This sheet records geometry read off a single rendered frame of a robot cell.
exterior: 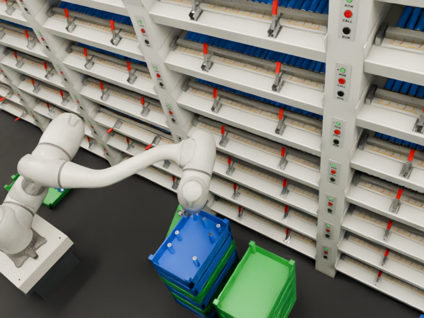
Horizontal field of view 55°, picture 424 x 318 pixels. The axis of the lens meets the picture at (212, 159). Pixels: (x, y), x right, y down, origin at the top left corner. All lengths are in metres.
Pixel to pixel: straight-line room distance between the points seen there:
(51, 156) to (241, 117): 0.70
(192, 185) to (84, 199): 1.40
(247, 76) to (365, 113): 0.39
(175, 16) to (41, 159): 0.69
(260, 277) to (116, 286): 0.84
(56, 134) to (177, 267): 0.71
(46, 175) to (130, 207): 1.01
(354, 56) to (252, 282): 1.02
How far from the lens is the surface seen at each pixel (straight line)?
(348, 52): 1.07
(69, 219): 2.59
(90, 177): 1.49
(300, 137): 1.39
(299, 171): 1.54
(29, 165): 1.58
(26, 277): 2.16
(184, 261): 1.72
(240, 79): 1.33
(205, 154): 1.40
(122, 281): 2.24
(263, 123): 1.44
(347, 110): 1.19
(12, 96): 3.16
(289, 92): 1.26
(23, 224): 2.11
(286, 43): 1.13
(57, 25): 1.95
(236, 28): 1.21
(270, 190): 1.73
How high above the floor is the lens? 1.91
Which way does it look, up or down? 49 degrees down
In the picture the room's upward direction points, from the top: 15 degrees counter-clockwise
